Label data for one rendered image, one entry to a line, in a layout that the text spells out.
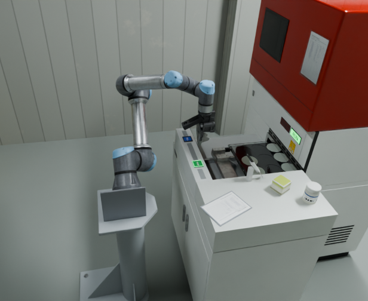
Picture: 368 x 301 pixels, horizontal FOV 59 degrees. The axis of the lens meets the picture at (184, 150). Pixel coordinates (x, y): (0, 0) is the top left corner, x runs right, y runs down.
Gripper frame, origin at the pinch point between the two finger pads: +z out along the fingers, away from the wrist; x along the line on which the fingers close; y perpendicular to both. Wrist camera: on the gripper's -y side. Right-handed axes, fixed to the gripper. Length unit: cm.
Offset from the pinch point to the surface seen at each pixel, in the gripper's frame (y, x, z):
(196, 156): 2.2, 7.8, 15.1
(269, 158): 49, 6, 21
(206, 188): -0.1, -21.0, 14.2
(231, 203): 8.9, -34.4, 14.0
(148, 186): -17, 93, 110
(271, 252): 28, -50, 37
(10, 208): -137, 85, 110
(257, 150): 45, 16, 21
